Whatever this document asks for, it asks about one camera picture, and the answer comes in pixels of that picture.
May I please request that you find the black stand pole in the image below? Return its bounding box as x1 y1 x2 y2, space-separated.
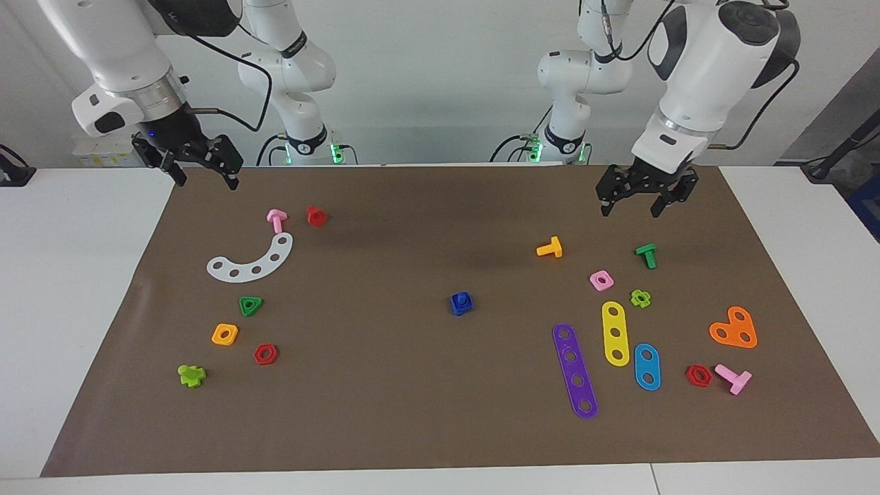
801 110 880 184

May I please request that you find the black base cable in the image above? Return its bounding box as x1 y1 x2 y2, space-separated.
489 133 592 164
256 133 358 166

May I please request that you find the white curved five-hole plate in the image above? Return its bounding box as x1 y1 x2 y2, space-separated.
206 232 294 283

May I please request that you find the blue crate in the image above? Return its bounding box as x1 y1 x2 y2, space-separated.
847 175 880 243

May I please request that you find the brown table mat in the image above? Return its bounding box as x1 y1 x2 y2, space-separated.
40 165 880 477

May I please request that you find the purple four-hole plate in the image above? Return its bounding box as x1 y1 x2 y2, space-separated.
552 323 599 419

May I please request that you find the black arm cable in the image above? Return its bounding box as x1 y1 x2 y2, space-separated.
180 29 274 133
598 0 802 151

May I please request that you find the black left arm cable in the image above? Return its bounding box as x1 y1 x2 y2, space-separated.
598 0 802 151

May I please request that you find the yellow three-hole plate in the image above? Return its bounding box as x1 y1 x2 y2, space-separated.
602 301 630 367

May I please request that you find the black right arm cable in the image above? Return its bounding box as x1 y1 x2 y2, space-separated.
180 29 274 133

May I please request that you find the black table clamp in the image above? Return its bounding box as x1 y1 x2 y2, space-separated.
0 143 36 188

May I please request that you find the black left base cable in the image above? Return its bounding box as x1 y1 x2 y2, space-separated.
489 133 592 164

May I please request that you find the orange three-hole corner plate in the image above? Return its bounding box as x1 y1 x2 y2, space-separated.
709 306 758 349

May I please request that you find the blue two-hole plate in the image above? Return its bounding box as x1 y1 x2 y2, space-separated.
633 343 662 391

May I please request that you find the white background box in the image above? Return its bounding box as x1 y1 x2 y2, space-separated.
72 134 149 168

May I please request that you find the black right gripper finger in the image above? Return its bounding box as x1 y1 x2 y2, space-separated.
206 135 245 191
159 154 188 188

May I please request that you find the black right base cable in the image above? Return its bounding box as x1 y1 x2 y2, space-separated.
256 133 358 166

